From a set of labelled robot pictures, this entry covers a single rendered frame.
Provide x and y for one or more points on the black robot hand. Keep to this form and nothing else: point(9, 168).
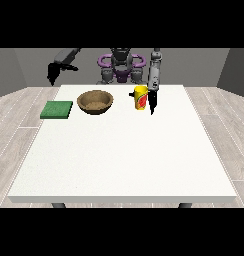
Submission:
point(54, 71)
point(152, 100)

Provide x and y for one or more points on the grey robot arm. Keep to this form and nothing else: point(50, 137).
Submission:
point(68, 54)
point(154, 71)

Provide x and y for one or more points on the green square pad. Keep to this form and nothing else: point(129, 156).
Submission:
point(56, 109)

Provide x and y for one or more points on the brown wooden bowl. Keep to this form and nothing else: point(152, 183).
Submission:
point(95, 101)

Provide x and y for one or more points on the grey purple robot trunk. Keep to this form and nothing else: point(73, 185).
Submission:
point(120, 68)

